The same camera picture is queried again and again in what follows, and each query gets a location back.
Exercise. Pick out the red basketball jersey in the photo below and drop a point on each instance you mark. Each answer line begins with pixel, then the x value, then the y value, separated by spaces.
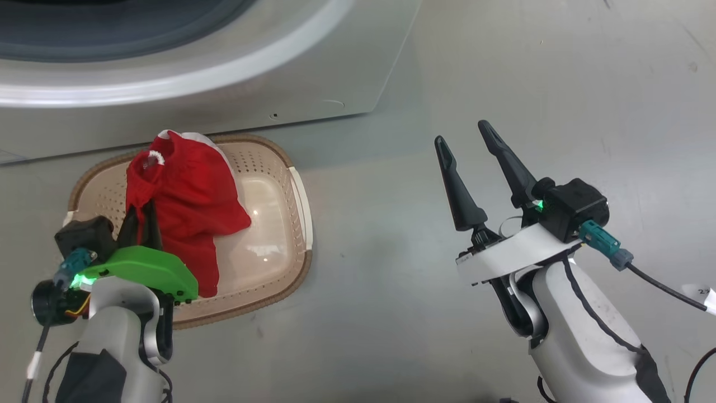
pixel 190 190

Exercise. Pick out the white front-load washing machine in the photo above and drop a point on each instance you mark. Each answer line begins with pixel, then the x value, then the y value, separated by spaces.
pixel 307 73

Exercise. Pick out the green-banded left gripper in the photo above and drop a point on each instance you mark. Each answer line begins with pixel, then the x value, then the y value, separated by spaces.
pixel 151 268

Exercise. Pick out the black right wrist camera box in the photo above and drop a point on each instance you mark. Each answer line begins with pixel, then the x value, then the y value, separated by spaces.
pixel 576 207

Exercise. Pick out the cream perforated laundry basket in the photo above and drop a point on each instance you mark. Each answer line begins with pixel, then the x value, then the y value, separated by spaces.
pixel 268 212

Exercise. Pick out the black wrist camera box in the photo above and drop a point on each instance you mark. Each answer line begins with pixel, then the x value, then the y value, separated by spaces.
pixel 576 207
pixel 84 235

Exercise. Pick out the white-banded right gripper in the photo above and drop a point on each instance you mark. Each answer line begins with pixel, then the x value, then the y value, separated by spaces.
pixel 520 254

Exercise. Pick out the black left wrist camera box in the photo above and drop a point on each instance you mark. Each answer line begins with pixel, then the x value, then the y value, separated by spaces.
pixel 84 235

